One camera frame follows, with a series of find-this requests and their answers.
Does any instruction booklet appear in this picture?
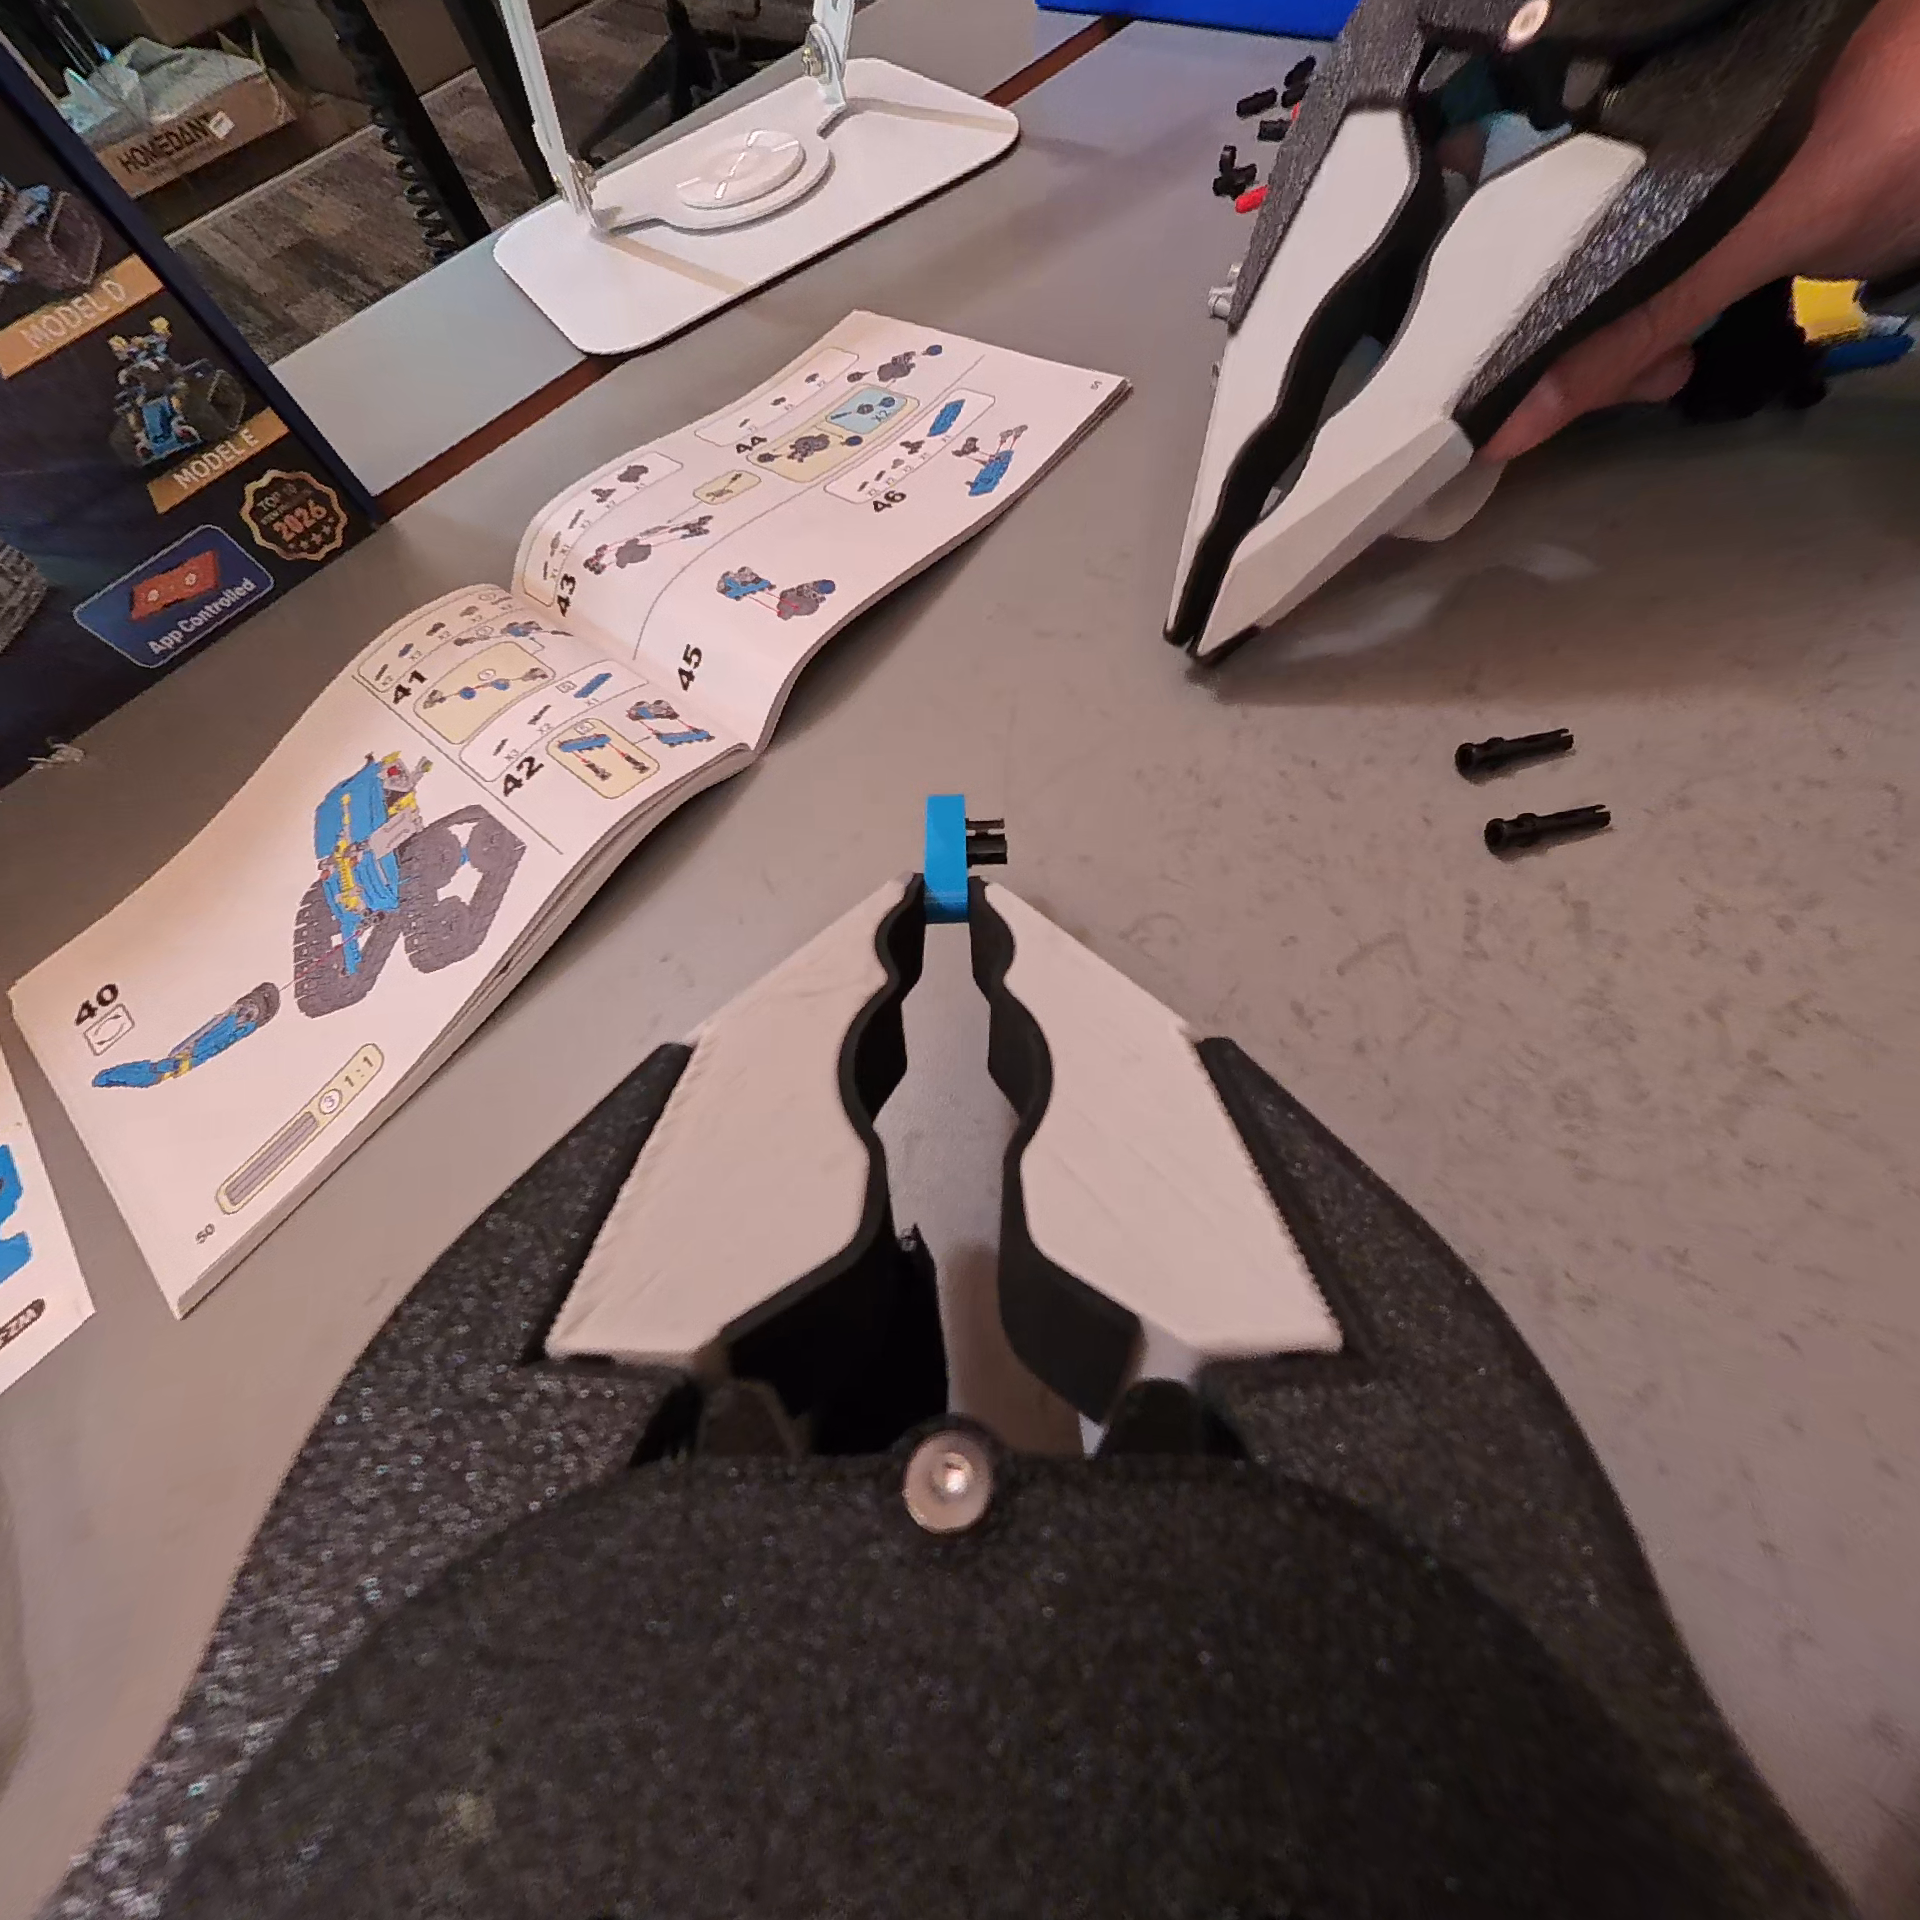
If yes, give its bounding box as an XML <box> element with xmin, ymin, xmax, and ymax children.
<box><xmin>7</xmin><ymin>312</ymin><xmax>1131</xmax><ymax>1322</ymax></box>

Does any pile of building brick pieces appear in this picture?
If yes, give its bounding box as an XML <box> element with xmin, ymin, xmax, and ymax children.
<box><xmin>1205</xmin><ymin>52</ymin><xmax>1920</xmax><ymax>425</ymax></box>

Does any sticker sheet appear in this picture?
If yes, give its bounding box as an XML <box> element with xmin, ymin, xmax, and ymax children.
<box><xmin>0</xmin><ymin>1049</ymin><xmax>95</xmax><ymax>1397</ymax></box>

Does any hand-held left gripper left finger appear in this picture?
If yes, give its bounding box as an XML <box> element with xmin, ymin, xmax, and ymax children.
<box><xmin>543</xmin><ymin>872</ymin><xmax>952</xmax><ymax>1453</ymax></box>

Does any blue plastic bin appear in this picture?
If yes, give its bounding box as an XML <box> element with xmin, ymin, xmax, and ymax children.
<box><xmin>1036</xmin><ymin>0</ymin><xmax>1338</xmax><ymax>38</ymax></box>

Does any toy kit box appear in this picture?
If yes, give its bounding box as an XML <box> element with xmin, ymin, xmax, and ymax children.
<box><xmin>0</xmin><ymin>30</ymin><xmax>376</xmax><ymax>788</ymax></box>

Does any grey desk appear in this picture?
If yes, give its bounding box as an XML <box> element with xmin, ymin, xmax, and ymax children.
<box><xmin>0</xmin><ymin>0</ymin><xmax>1920</xmax><ymax>1920</ymax></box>

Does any brown cardboard box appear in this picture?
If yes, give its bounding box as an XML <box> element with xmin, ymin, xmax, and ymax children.
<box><xmin>88</xmin><ymin>58</ymin><xmax>296</xmax><ymax>197</ymax></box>

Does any person's right hand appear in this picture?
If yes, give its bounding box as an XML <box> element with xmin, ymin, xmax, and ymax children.
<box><xmin>1485</xmin><ymin>0</ymin><xmax>1920</xmax><ymax>467</ymax></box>

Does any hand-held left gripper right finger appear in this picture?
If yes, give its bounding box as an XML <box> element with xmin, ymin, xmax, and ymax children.
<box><xmin>972</xmin><ymin>878</ymin><xmax>1344</xmax><ymax>1430</ymax></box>

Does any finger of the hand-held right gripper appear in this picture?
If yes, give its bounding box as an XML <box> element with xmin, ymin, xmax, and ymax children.
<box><xmin>1189</xmin><ymin>129</ymin><xmax>1647</xmax><ymax>666</ymax></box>
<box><xmin>1163</xmin><ymin>97</ymin><xmax>1450</xmax><ymax>650</ymax></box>

